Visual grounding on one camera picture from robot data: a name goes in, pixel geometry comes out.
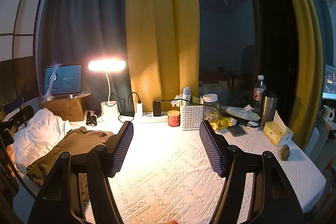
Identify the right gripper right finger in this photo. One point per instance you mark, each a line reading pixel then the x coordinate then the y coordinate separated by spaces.
pixel 273 199

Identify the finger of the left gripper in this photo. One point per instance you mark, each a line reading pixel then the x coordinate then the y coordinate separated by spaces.
pixel 10 107
pixel 18 119

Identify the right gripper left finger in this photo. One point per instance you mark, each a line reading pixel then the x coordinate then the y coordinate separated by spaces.
pixel 60 198

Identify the white cloth pile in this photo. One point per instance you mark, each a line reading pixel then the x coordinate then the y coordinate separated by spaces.
pixel 42 133

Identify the cardboard box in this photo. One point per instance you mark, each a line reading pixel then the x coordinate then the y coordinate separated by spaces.
pixel 68 109

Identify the tablet on stand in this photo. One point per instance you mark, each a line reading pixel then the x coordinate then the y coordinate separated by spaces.
pixel 64 81

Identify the rough brown rock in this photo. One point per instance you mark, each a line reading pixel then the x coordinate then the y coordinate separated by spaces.
pixel 284 153

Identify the black clip gadget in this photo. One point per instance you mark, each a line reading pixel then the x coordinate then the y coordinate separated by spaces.
pixel 91 119

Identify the yellow tissue box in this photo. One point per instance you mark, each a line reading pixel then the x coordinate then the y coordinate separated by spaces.
pixel 277 132

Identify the black smartphone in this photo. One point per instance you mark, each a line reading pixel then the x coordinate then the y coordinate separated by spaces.
pixel 236 130

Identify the white desk lamp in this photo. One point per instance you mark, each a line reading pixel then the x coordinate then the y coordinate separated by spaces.
pixel 109 108

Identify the white yellow wipes pack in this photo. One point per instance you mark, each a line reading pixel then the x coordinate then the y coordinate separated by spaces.
pixel 245 113

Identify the yellow duck snack bag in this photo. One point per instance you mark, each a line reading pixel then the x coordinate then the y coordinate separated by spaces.
pixel 222 123

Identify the stainless steel tumbler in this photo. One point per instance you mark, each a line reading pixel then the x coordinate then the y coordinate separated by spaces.
pixel 268 106

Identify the white power strip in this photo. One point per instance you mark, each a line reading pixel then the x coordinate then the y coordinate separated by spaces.
pixel 145 118

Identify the white mug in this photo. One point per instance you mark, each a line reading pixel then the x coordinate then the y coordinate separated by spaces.
pixel 327 113

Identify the clear jar white lid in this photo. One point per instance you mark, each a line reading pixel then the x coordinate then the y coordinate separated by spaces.
pixel 211 107

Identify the white textured table cover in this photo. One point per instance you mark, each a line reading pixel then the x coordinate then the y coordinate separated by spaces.
pixel 166 174

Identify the teal curtain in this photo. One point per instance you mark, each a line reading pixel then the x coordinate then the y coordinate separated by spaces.
pixel 79 31

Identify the white phone charger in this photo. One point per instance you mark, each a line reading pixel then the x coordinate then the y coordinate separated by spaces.
pixel 139 109

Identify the clear plastic water bottle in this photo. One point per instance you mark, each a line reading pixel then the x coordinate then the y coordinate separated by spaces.
pixel 258 90

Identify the white perforated plastic basket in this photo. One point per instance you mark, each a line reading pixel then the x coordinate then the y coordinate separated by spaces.
pixel 191 117

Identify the computer monitor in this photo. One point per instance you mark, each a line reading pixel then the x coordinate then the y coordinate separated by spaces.
pixel 329 89

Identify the black power adapter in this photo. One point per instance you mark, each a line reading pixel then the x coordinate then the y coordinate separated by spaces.
pixel 156 109

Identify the red candle tin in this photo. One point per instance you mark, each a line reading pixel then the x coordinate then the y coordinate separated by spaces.
pixel 173 118

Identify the white spray bottle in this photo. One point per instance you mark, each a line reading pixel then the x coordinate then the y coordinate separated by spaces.
pixel 186 96

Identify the yellow curtain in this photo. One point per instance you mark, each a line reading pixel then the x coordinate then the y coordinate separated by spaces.
pixel 163 48

